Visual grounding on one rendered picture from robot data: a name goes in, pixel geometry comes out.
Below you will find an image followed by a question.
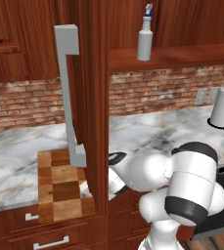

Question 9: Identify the checkered wooden cutting board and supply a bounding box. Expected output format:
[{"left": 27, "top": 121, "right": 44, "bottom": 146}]
[{"left": 37, "top": 148, "right": 97, "bottom": 225}]

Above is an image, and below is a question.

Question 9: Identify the open wooden cabinet door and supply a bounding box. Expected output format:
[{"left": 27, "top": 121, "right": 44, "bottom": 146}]
[{"left": 66, "top": 0, "right": 111, "bottom": 217}]

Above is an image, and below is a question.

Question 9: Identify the closed wooden wall cabinet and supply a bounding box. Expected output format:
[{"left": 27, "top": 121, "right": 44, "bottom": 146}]
[{"left": 0, "top": 0, "right": 69, "bottom": 84}]

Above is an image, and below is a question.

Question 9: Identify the open wooden wall cabinet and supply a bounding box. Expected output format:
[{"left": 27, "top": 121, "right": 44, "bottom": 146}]
[{"left": 109, "top": 0, "right": 224, "bottom": 74}]

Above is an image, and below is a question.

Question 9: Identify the grey cabinet door handle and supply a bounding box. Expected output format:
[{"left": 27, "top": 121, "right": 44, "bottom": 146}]
[{"left": 54, "top": 23, "right": 88, "bottom": 169}]

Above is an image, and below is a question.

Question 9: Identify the white paper towel roll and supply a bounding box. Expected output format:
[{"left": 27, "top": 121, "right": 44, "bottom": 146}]
[{"left": 206, "top": 76, "right": 224, "bottom": 133}]

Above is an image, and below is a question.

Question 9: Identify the wooden drawer front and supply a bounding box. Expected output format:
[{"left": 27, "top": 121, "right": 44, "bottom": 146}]
[
  {"left": 5, "top": 223, "right": 89, "bottom": 250},
  {"left": 0, "top": 204, "right": 41, "bottom": 233}
]

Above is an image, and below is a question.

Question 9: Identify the white spray bottle blue nozzle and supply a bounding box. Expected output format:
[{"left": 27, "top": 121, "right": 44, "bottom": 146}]
[{"left": 136, "top": 3, "right": 155, "bottom": 63}]

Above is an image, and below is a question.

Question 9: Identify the long white drawer handle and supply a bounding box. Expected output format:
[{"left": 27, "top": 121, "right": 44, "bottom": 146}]
[{"left": 32, "top": 235, "right": 70, "bottom": 250}]

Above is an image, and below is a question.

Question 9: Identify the short white drawer handle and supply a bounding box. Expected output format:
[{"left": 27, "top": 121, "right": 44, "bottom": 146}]
[{"left": 24, "top": 212, "right": 40, "bottom": 223}]

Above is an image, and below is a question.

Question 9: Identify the grey wall outlet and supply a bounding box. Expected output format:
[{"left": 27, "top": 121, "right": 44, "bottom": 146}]
[
  {"left": 195, "top": 87, "right": 209, "bottom": 106},
  {"left": 207, "top": 86, "right": 221, "bottom": 104}
]

